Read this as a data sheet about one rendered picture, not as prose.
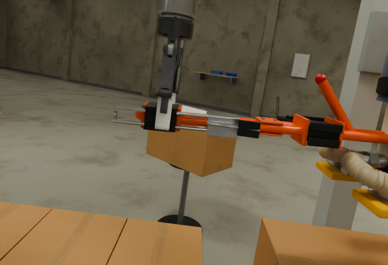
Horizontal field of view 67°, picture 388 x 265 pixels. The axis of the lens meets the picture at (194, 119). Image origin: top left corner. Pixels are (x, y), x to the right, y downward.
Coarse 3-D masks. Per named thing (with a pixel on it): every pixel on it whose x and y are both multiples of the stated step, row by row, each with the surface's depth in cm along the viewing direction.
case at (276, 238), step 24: (264, 240) 85; (288, 240) 81; (312, 240) 82; (336, 240) 84; (360, 240) 86; (384, 240) 88; (264, 264) 82; (288, 264) 70; (312, 264) 72; (336, 264) 73; (360, 264) 74; (384, 264) 76
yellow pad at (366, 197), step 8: (352, 192) 64; (360, 192) 62; (368, 192) 63; (376, 192) 62; (360, 200) 61; (368, 200) 59; (376, 200) 59; (384, 200) 58; (368, 208) 58; (376, 208) 56; (384, 208) 55; (384, 216) 55
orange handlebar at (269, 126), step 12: (180, 120) 63; (192, 120) 63; (204, 120) 63; (252, 120) 68; (264, 120) 65; (276, 120) 66; (264, 132) 65; (276, 132) 64; (288, 132) 64; (300, 132) 64; (348, 132) 64; (360, 132) 65; (384, 132) 69
